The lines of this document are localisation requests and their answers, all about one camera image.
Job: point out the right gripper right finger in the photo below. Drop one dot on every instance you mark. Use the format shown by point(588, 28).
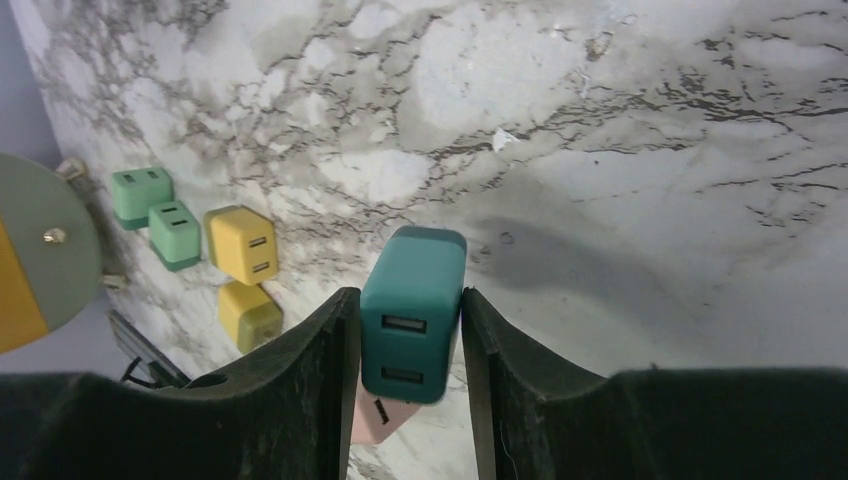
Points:
point(535, 415)

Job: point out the cream cylindrical bucket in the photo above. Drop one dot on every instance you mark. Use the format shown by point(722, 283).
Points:
point(52, 262)

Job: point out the teal charger plug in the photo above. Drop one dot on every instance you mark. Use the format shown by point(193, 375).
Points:
point(409, 311)

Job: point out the yellow usb charger plug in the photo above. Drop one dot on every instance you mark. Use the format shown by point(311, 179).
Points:
point(248, 315)

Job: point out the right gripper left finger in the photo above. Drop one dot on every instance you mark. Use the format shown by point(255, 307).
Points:
point(283, 411)

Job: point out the green charger plug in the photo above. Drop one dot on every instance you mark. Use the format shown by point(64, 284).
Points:
point(175, 235)
point(134, 192)

